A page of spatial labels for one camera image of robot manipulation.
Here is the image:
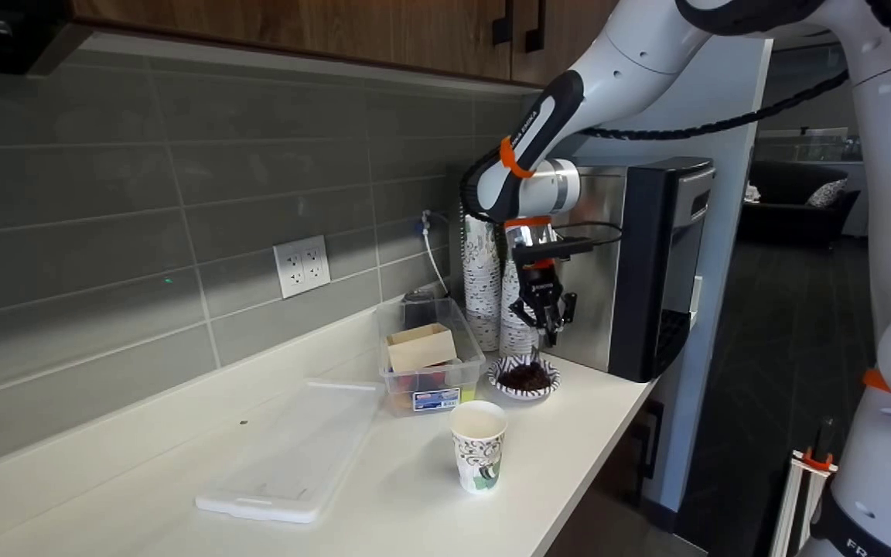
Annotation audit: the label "stack of paper cups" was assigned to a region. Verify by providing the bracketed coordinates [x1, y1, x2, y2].
[463, 218, 497, 354]
[497, 261, 537, 359]

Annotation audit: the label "black water dispenser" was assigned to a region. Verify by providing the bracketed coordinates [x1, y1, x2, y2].
[610, 157, 715, 382]

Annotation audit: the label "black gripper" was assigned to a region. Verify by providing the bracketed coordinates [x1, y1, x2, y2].
[506, 218, 567, 351]

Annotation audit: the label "clear plastic storage bin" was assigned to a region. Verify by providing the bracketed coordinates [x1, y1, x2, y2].
[377, 299, 486, 415]

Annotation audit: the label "patterned paper cup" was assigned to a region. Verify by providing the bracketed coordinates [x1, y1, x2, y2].
[448, 401, 508, 494]

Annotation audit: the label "wooden wall cabinet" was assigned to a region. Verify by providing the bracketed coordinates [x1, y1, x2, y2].
[69, 0, 626, 91]

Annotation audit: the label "patterned bowl with dark contents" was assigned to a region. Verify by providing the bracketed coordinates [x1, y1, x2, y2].
[493, 359, 556, 403]

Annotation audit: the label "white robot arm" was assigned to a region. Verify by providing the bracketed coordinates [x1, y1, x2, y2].
[463, 0, 891, 557]

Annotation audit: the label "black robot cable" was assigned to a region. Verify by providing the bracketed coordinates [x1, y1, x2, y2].
[579, 70, 854, 142]

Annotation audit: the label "blue packets in bin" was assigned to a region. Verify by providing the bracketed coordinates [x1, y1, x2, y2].
[410, 387, 459, 415]

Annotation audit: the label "left stack of paper cups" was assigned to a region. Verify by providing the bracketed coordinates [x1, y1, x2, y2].
[463, 218, 497, 354]

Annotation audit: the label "right stack of paper cups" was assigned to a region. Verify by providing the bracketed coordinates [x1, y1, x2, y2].
[497, 261, 537, 359]

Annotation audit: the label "white wall power outlet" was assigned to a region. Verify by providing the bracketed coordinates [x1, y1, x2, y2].
[273, 236, 332, 299]

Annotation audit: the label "dark sofa with cushion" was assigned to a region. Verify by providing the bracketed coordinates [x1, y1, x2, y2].
[739, 160, 858, 248]

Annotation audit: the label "tan cardboard box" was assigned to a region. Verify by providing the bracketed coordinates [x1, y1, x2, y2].
[387, 323, 459, 375]

